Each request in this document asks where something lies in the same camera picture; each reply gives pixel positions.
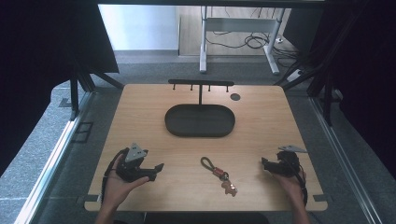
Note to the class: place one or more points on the black key rack with tray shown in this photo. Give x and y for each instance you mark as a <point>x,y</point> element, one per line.
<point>199,121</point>

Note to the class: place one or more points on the dark curtain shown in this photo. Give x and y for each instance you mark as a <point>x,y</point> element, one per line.
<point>367,62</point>
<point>37,62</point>

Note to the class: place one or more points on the round black table grommet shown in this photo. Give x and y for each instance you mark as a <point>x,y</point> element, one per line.
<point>235,97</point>

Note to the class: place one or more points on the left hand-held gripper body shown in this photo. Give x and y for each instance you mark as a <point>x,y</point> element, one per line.
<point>132,165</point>

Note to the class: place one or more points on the aluminium rail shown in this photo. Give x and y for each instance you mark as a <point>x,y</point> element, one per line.
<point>339,155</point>
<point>46,168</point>

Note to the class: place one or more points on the black metal stand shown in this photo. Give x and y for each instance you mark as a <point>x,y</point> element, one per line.
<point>323,84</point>
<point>81,87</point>

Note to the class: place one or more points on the person's left hand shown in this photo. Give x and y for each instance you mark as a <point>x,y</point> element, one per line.
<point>116,189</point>

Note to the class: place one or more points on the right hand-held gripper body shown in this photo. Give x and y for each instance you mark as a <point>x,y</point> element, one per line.
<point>286,166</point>

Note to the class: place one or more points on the white power strip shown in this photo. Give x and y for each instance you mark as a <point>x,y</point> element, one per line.
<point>294,75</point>

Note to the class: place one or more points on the white metal desk frame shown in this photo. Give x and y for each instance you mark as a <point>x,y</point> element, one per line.
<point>239,24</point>

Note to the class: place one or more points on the person's right hand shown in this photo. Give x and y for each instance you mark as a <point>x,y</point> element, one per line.
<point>294,186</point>

